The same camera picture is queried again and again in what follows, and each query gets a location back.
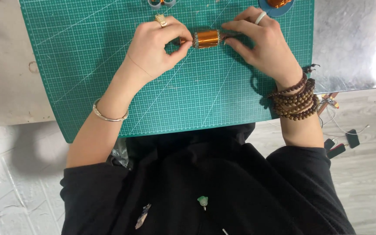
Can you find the person's left hand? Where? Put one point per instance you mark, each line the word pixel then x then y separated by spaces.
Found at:
pixel 148 49

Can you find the person's right hand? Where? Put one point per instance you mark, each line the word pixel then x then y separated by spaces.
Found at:
pixel 269 45

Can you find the copper wound motor rotor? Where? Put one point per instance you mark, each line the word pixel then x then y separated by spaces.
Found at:
pixel 207 38

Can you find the grey tape roll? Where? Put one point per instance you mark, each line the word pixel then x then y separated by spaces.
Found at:
pixel 153 3

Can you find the green cutting mat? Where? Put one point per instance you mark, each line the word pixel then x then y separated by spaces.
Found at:
pixel 175 98

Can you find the silver metal sheet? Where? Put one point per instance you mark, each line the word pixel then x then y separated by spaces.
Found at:
pixel 348 42

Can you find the silver bangle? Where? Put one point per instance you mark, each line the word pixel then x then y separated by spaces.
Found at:
pixel 109 118

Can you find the clear plastic bag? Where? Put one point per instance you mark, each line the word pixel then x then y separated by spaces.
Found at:
pixel 120 155

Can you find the black garment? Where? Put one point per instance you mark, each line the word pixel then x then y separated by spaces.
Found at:
pixel 207 176

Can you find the green pendant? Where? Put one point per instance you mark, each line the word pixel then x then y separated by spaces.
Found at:
pixel 202 200

